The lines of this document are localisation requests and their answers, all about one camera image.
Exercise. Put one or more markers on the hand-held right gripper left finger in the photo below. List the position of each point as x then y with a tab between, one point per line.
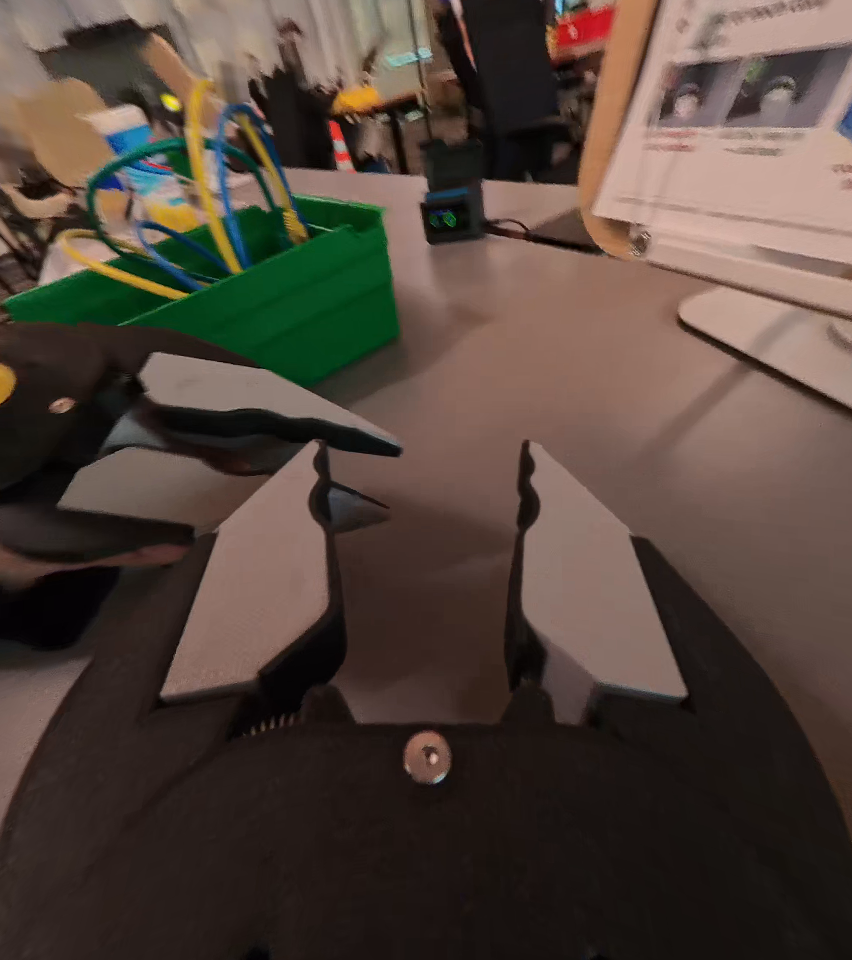
261	592

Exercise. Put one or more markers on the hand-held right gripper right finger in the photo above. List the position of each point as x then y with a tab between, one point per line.
598	600

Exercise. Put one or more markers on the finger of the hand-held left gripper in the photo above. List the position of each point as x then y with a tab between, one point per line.
148	487
246	390

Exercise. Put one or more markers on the green plastic bin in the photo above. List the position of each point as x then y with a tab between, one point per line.
306	315

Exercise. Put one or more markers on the person's dark clothing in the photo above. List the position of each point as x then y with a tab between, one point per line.
21	622

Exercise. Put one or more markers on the orange traffic cone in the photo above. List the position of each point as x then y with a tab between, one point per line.
341	146

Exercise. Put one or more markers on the blue wipes pack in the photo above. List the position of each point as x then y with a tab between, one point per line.
133	142

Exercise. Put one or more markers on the small black device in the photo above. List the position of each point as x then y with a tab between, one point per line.
454	202

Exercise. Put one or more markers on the white display stand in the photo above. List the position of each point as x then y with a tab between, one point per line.
785	337

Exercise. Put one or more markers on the instruction sheet on stand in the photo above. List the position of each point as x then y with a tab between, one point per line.
609	112

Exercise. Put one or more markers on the printed instruction sheet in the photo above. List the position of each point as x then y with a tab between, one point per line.
770	112

